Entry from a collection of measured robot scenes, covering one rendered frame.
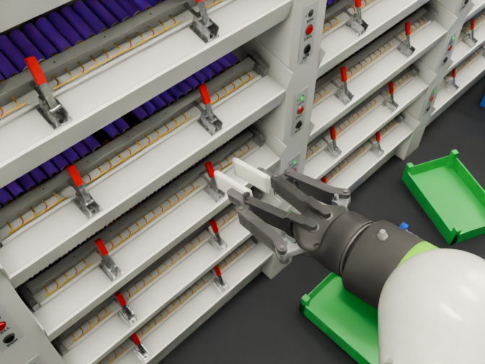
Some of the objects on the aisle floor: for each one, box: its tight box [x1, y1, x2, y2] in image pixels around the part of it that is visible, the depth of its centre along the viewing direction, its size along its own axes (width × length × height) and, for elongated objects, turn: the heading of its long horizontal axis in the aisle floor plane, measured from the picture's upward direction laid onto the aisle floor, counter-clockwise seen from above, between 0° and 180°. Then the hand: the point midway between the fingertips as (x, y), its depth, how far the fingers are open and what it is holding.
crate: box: [401, 150, 485, 246], centre depth 180 cm, size 30×20×8 cm
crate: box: [299, 272, 379, 364], centre depth 152 cm, size 30×20×8 cm
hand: (242, 181), depth 74 cm, fingers open, 3 cm apart
